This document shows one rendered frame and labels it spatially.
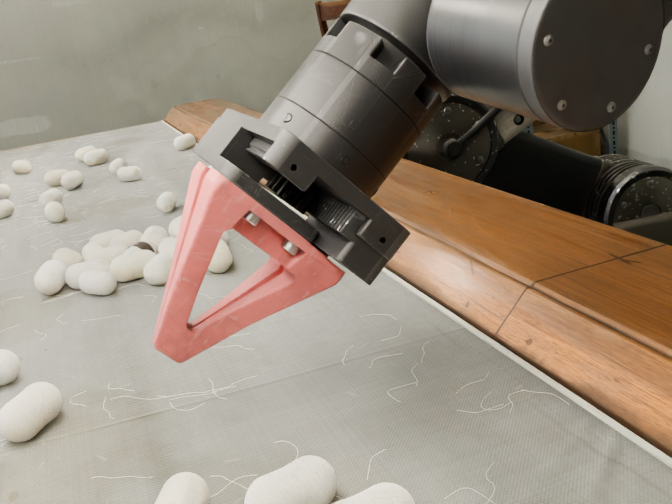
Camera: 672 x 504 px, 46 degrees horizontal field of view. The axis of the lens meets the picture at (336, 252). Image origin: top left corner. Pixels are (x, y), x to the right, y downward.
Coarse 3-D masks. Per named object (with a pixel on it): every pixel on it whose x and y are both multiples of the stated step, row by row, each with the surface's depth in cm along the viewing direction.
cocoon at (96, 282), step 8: (88, 272) 56; (96, 272) 56; (104, 272) 56; (80, 280) 56; (88, 280) 56; (96, 280) 55; (104, 280) 55; (112, 280) 56; (80, 288) 57; (88, 288) 56; (96, 288) 56; (104, 288) 55; (112, 288) 56
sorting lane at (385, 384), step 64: (128, 128) 148; (64, 192) 96; (128, 192) 90; (0, 256) 71; (256, 256) 60; (0, 320) 55; (64, 320) 53; (128, 320) 51; (192, 320) 49; (320, 320) 46; (384, 320) 45; (448, 320) 44; (64, 384) 43; (128, 384) 42; (192, 384) 41; (256, 384) 40; (320, 384) 39; (384, 384) 38; (448, 384) 37; (512, 384) 36; (0, 448) 37; (64, 448) 36; (128, 448) 35; (192, 448) 35; (256, 448) 34; (320, 448) 33; (384, 448) 32; (448, 448) 32; (512, 448) 31; (576, 448) 30; (640, 448) 30
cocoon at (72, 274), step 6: (78, 264) 58; (84, 264) 58; (90, 264) 58; (96, 264) 58; (102, 264) 58; (108, 264) 59; (66, 270) 58; (72, 270) 58; (78, 270) 58; (84, 270) 58; (102, 270) 58; (108, 270) 58; (66, 276) 58; (72, 276) 58; (78, 276) 58; (66, 282) 58; (72, 282) 58; (78, 288) 58
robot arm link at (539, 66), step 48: (432, 0) 28; (480, 0) 26; (528, 0) 24; (576, 0) 24; (624, 0) 25; (432, 48) 29; (480, 48) 26; (528, 48) 24; (576, 48) 25; (624, 48) 26; (480, 96) 28; (528, 96) 25; (576, 96) 26; (624, 96) 27
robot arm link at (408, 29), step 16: (352, 0) 32; (368, 0) 31; (384, 0) 31; (400, 0) 30; (416, 0) 30; (352, 16) 32; (368, 16) 31; (384, 16) 30; (400, 16) 30; (416, 16) 30; (384, 32) 31; (400, 32) 30; (416, 32) 30; (384, 48) 31; (400, 48) 31; (416, 48) 30; (384, 64) 31; (416, 64) 31; (432, 80) 32; (448, 96) 33
